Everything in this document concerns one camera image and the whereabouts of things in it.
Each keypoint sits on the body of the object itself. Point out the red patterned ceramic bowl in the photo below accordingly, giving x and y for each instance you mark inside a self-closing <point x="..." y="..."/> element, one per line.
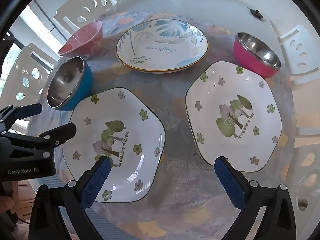
<point x="86" y="40"/>

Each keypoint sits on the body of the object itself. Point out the person's left hand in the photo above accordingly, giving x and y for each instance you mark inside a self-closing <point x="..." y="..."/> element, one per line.
<point x="5" y="203"/>

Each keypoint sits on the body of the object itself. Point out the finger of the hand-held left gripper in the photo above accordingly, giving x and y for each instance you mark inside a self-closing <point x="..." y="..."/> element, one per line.
<point x="25" y="111"/>
<point x="58" y="133"/>

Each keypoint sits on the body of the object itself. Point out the wooden drawer cabinet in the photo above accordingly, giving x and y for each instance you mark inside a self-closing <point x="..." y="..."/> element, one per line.
<point x="25" y="195"/>

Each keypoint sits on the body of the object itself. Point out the small black object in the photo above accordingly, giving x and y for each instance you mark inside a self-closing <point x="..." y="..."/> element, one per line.
<point x="255" y="13"/>

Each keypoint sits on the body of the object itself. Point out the pink steel bowl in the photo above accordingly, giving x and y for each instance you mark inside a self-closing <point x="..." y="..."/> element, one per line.
<point x="250" y="61"/>

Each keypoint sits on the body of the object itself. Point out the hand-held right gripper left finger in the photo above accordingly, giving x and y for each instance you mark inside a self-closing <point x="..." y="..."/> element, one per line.
<point x="96" y="180"/>

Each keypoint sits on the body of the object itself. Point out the leaf pattern table mat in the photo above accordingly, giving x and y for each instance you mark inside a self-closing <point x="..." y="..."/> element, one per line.
<point x="172" y="130"/>

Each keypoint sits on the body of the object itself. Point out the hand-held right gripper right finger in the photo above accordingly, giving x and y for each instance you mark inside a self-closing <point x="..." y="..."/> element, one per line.
<point x="228" y="180"/>

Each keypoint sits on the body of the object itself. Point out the square forest print plate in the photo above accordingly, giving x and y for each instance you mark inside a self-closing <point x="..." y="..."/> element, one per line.
<point x="212" y="92"/>
<point x="140" y="122"/>

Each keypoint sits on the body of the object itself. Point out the blue steel bowl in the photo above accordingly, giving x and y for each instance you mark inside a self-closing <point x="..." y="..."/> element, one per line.
<point x="86" y="86"/>

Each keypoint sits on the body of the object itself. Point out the round leaf print plate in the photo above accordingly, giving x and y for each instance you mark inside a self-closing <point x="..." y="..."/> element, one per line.
<point x="162" y="55"/>
<point x="191" y="62"/>

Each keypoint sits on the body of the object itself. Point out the white chair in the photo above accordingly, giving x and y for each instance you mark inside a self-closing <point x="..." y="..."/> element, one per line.
<point x="32" y="60"/>
<point x="290" y="52"/>
<point x="303" y="180"/>
<point x="67" y="11"/>

